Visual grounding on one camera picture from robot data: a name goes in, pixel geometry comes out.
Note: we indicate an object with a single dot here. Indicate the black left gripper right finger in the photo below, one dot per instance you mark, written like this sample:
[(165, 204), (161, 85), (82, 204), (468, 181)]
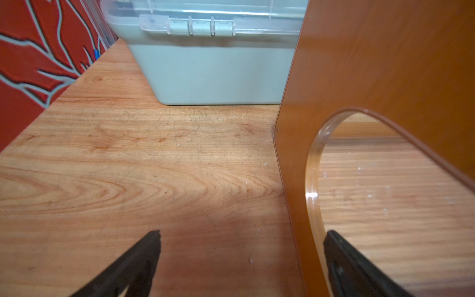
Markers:
[(353, 275)]

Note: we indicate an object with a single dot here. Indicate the translucent grey storage bin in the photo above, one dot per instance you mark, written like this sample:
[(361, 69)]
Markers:
[(210, 52)]

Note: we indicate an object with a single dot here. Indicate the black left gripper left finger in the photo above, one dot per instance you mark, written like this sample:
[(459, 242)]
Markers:
[(132, 273)]

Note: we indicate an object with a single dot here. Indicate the wooden two-tier shelf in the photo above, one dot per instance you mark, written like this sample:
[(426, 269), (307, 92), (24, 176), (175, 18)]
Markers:
[(409, 64)]

